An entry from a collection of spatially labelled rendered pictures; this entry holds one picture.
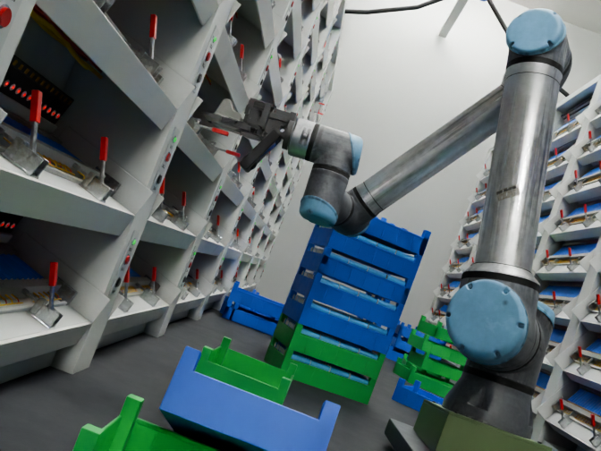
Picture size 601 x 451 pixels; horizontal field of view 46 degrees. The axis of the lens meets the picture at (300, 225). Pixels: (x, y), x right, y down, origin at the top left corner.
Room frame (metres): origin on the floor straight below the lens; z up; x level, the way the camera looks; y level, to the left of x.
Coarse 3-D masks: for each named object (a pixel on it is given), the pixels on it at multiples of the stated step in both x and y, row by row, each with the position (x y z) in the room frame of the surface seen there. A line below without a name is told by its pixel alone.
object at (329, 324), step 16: (288, 304) 2.25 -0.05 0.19; (304, 304) 2.10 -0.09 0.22; (304, 320) 2.10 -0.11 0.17; (320, 320) 2.11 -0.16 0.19; (336, 320) 2.12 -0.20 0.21; (368, 320) 2.34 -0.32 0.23; (336, 336) 2.13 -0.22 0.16; (352, 336) 2.14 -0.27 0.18; (368, 336) 2.15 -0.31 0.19; (384, 336) 2.16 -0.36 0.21; (384, 352) 2.17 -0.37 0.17
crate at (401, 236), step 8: (376, 224) 2.13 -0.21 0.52; (384, 224) 2.13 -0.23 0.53; (368, 232) 2.12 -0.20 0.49; (376, 232) 2.13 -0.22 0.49; (384, 232) 2.13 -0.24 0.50; (392, 232) 2.14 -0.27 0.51; (400, 232) 2.15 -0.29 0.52; (408, 232) 2.15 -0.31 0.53; (424, 232) 2.17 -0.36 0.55; (376, 240) 2.23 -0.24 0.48; (384, 240) 2.14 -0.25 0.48; (392, 240) 2.14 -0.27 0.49; (400, 240) 2.15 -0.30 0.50; (408, 240) 2.16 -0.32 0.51; (416, 240) 2.16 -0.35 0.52; (424, 240) 2.17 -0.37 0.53; (400, 248) 2.19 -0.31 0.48; (408, 248) 2.16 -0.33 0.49; (416, 248) 2.16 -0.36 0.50; (424, 248) 2.17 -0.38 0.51
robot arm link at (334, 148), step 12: (312, 132) 1.60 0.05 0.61; (324, 132) 1.61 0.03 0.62; (336, 132) 1.61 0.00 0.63; (348, 132) 1.64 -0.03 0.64; (312, 144) 1.60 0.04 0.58; (324, 144) 1.60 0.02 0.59; (336, 144) 1.60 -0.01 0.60; (348, 144) 1.60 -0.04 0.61; (360, 144) 1.61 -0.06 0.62; (312, 156) 1.62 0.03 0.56; (324, 156) 1.60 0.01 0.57; (336, 156) 1.60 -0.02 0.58; (348, 156) 1.60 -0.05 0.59; (348, 168) 1.61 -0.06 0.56
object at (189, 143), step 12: (192, 108) 1.32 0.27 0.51; (192, 132) 1.41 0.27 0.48; (204, 132) 1.93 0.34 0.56; (180, 144) 1.39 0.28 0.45; (192, 144) 1.47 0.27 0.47; (216, 144) 1.93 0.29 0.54; (192, 156) 1.54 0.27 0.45; (204, 156) 1.63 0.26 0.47; (216, 156) 1.93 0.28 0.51; (228, 156) 1.92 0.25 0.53; (204, 168) 1.72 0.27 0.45; (216, 168) 1.85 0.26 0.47
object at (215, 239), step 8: (208, 224) 2.02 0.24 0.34; (216, 224) 2.44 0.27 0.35; (208, 232) 2.17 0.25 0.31; (216, 232) 2.61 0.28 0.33; (224, 232) 2.62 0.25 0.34; (208, 240) 2.21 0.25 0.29; (216, 240) 2.44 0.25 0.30; (224, 240) 2.62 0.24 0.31; (200, 248) 2.13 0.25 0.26; (208, 248) 2.28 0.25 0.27; (216, 248) 2.45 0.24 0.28
